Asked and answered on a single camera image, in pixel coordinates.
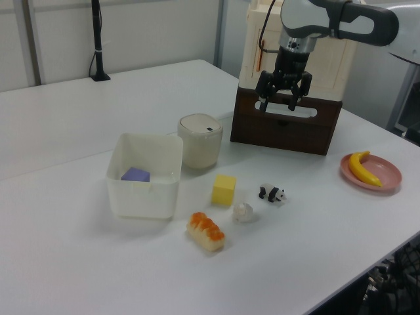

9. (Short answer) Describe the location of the black pole stand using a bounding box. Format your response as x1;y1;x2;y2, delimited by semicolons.
89;0;112;82

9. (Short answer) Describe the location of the yellow toy banana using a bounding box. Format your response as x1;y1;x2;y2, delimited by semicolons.
348;150;383;188

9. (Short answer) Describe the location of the toy bread loaf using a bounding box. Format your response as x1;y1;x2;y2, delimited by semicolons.
186;211;226;253

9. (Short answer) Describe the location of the dark brown wooden drawer box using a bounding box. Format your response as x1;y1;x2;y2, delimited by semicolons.
230;87;344;156

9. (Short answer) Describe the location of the white plastic basket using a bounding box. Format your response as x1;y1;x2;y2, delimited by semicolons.
106;132;184;221

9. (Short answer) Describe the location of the black equipment below table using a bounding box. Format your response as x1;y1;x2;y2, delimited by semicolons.
360;236;420;315

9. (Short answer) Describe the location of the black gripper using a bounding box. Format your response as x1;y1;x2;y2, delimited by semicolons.
255;47;314;112

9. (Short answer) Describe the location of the small beige lidded bin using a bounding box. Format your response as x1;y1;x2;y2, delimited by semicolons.
177;113;224;170

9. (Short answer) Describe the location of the toy panda figure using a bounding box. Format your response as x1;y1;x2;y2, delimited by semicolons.
258;183;287;203

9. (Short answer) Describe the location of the pink plate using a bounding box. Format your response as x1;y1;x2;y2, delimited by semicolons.
339;153;403;193

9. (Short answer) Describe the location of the yellow foam block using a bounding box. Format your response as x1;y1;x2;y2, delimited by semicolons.
211;174;238;206

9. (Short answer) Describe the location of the purple foam block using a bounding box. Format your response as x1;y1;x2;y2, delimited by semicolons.
120;167;151;183

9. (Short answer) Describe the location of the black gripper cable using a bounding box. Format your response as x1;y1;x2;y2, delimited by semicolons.
259;0;280;55

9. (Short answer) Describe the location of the cream plastic storage box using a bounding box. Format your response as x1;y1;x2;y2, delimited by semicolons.
238;0;358;101

